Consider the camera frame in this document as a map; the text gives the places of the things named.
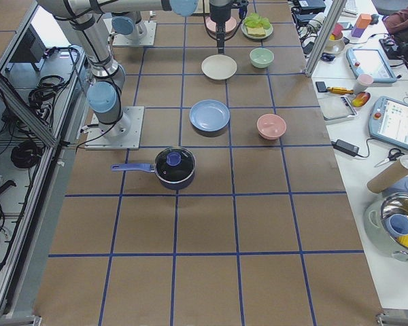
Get black box under table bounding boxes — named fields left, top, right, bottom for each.
left=6, top=24, right=46, bottom=72

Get teach pendant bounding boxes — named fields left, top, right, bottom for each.
left=369, top=96, right=408, bottom=150
left=345, top=48, right=397, bottom=84

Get cardboard tube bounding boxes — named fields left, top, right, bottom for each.
left=367, top=155, right=408, bottom=194

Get steel mixing bowl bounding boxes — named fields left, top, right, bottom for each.
left=363, top=193, right=408, bottom=262

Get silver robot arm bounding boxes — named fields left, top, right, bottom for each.
left=111, top=1, right=234, bottom=54
left=37, top=1, right=197, bottom=138

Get blue saucepan with lid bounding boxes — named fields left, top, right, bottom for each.
left=111, top=146, right=196, bottom=190

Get toy mango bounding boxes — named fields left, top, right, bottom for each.
left=350, top=92, right=371, bottom=107

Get aluminium frame post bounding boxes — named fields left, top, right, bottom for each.
left=304, top=0, right=346, bottom=77

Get black cable bundle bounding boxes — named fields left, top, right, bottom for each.
left=10, top=139, right=44, bottom=170

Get black power adapter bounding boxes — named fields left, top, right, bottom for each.
left=331, top=139, right=359, bottom=157

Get black phone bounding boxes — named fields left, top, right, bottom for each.
left=315, top=81, right=328, bottom=93

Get white paper cup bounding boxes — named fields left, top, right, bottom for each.
left=353, top=73, right=374, bottom=94

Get pink bowl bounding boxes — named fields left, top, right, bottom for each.
left=256, top=113, right=287, bottom=140

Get digital kitchen scale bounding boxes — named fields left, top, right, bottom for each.
left=318, top=96, right=358, bottom=124

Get green lettuce leaf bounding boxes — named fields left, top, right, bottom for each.
left=243, top=12, right=271, bottom=29

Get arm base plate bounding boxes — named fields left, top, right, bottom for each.
left=112, top=19, right=156, bottom=47
left=84, top=106, right=145, bottom=150

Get green bowl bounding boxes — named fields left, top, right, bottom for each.
left=249, top=48, right=274, bottom=69

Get scissors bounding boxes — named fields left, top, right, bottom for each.
left=375, top=147, right=405, bottom=167

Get green plate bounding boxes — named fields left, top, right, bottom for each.
left=241, top=23, right=273, bottom=40

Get blue cup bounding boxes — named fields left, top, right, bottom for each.
left=387, top=214, right=408, bottom=238

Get blue plate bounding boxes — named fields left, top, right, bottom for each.
left=189, top=99, right=231, bottom=132

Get yellow handle tool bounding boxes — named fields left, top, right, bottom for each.
left=326, top=87, right=354, bottom=95

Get upper teach pendant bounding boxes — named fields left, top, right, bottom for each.
left=345, top=48, right=397, bottom=84

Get bread slice on plate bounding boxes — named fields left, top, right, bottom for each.
left=246, top=26, right=266, bottom=37

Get white cup with items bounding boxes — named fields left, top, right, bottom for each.
left=324, top=23, right=345, bottom=54

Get purple orange block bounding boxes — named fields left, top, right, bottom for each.
left=350, top=14, right=371, bottom=38

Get pink plate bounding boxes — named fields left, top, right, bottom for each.
left=205, top=16, right=237, bottom=33

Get cream white plate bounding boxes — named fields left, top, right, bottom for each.
left=201, top=54, right=237, bottom=80

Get lower teach pendant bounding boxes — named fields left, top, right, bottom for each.
left=369, top=96, right=408, bottom=150

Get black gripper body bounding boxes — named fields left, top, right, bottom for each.
left=209, top=0, right=233, bottom=24

